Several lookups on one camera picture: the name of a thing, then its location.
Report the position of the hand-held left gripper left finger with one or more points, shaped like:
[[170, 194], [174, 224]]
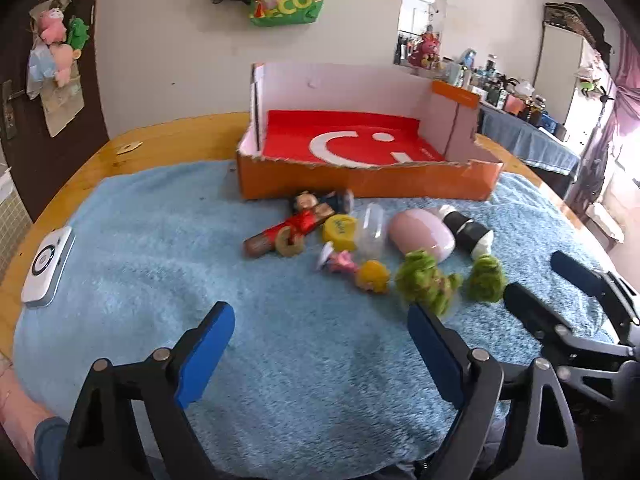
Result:
[[205, 355]]

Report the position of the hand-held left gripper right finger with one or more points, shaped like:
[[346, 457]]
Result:
[[435, 355]]

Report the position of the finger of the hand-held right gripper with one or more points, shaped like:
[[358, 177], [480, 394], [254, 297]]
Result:
[[575, 267], [530, 307]]

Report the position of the green round fuzzy toy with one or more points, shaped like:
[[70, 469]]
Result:
[[485, 277]]

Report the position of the green looped fuzzy toy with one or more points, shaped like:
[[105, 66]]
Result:
[[422, 277]]

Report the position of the black and white plush roll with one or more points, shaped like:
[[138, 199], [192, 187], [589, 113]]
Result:
[[467, 232]]

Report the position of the pink and yellow figurine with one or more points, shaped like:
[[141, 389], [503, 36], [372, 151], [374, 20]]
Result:
[[372, 275]]

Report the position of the pink oval case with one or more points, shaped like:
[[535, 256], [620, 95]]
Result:
[[420, 235]]

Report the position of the square clear plastic box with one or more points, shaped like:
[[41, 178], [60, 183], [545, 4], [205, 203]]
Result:
[[372, 245]]

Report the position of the yellow round cap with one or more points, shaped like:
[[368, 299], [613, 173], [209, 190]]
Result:
[[340, 230]]

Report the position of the red firecracker ornament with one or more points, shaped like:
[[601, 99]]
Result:
[[295, 225]]

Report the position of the dark-haired figurine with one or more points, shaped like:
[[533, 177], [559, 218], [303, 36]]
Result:
[[320, 202]]

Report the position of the orange and white cardboard box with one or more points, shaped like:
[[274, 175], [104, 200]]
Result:
[[350, 145]]

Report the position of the person's left forearm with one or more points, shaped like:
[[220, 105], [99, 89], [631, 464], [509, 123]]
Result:
[[25, 405]]

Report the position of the light blue fluffy towel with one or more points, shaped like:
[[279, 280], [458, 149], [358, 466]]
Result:
[[150, 260]]

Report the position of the pink curtain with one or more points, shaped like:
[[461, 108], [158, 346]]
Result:
[[612, 140]]

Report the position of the green toy spider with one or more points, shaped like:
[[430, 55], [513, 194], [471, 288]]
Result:
[[592, 88]]

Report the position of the small white square device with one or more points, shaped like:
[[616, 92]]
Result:
[[47, 265]]

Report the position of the white refrigerator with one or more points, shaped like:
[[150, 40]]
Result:
[[560, 75]]

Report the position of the dark brown door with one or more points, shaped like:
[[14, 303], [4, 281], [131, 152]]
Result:
[[50, 170]]

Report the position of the dark patterned bag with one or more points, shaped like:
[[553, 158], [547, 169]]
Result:
[[575, 20]]

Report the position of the red plush toy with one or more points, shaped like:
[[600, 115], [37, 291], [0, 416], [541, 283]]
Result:
[[425, 50]]

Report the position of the clear plastic hanging bag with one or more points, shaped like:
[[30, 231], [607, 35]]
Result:
[[62, 107]]

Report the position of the pale pink plush toy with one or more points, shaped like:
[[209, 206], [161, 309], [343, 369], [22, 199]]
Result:
[[62, 62]]

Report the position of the light blue plush toy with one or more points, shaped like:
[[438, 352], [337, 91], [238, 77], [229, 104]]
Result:
[[40, 67]]

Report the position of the green plush toy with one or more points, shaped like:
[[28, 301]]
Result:
[[78, 32]]

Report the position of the pink plush pig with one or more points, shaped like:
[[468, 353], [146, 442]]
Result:
[[52, 25]]

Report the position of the wall mirror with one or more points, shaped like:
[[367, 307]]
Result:
[[420, 10]]

